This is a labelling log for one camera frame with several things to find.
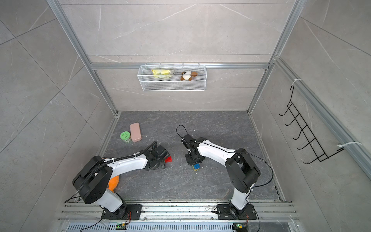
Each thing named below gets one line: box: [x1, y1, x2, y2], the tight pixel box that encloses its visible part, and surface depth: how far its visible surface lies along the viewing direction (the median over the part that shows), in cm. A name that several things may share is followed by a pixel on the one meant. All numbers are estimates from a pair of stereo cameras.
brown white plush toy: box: [180, 70, 199, 82], surface depth 89 cm
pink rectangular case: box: [129, 122, 143, 143], surface depth 106 cm
